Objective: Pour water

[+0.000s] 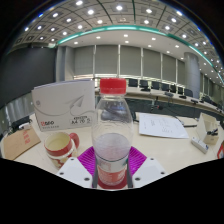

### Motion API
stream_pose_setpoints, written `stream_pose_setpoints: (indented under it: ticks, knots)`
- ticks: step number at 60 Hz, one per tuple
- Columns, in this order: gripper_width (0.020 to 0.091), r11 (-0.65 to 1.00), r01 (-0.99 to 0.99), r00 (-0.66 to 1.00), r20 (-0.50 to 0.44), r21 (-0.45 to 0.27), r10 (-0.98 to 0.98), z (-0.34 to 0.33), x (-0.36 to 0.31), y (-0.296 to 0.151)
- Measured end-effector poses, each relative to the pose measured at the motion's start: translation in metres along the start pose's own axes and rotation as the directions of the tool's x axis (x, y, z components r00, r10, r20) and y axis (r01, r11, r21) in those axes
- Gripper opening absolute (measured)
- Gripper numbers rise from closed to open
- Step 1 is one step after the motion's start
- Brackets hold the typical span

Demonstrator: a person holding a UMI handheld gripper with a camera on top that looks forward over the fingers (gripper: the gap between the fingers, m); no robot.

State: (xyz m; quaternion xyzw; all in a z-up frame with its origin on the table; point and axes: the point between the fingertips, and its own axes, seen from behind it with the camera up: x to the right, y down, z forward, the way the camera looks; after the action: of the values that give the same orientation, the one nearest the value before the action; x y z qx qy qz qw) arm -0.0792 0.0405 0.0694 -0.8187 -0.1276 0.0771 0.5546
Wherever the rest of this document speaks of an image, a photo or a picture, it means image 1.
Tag clear red-capped water bottle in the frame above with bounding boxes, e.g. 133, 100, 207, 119
91, 78, 135, 188

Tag white printed paper sheet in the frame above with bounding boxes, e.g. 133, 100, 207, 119
138, 112, 190, 139

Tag red and cream mug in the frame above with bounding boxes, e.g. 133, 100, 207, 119
43, 131, 80, 169

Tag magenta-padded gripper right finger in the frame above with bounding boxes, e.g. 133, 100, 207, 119
125, 145, 168, 189

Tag white copy paper carton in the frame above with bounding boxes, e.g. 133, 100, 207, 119
31, 79, 98, 133

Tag row of black chairs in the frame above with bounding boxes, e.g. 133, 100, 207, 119
128, 78, 214, 104

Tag white remote control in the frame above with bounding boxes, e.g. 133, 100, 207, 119
190, 135, 210, 155

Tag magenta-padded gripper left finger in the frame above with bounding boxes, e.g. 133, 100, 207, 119
55, 145, 98, 189

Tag recessed ceiling lights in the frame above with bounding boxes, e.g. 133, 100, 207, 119
19, 0, 224, 81

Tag small open white box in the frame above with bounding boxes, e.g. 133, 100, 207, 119
195, 112, 220, 146

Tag open red cardboard box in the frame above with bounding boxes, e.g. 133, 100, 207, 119
216, 139, 224, 160

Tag long curved conference desk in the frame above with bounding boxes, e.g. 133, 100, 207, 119
94, 85, 224, 128

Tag brown paper envelope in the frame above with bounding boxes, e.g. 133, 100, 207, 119
1, 126, 42, 161

